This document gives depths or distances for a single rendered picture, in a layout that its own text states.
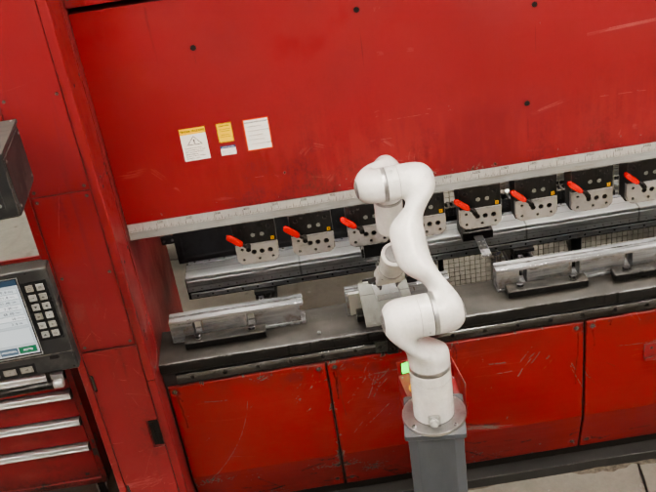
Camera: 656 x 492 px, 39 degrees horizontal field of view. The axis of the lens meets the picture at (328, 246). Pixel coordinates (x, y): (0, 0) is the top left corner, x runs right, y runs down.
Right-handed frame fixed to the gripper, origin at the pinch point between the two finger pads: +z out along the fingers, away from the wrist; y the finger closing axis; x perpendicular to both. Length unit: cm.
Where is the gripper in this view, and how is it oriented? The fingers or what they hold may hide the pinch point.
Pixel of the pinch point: (388, 282)
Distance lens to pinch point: 326.7
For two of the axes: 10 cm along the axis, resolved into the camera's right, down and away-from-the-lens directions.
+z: 0.0, 3.4, 9.4
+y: -9.8, 1.9, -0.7
